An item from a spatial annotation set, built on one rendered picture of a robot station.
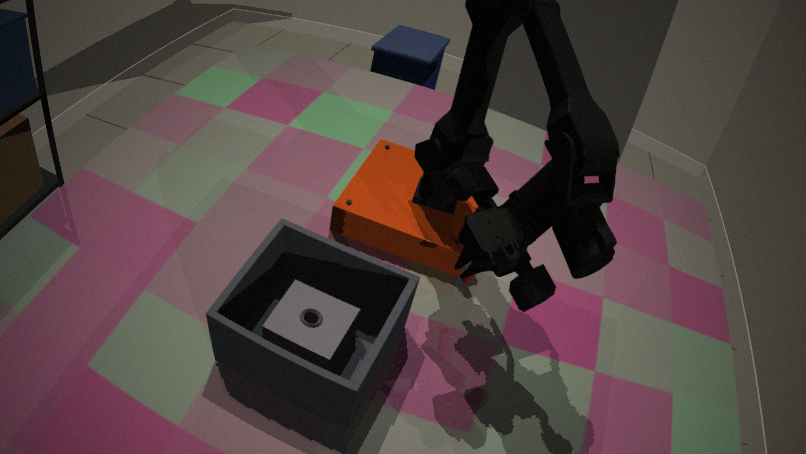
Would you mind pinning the red peg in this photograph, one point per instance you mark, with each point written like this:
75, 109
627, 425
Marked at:
468, 279

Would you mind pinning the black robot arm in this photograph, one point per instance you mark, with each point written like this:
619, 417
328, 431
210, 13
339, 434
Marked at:
581, 143

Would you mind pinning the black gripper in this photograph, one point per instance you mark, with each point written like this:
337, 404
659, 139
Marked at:
532, 286

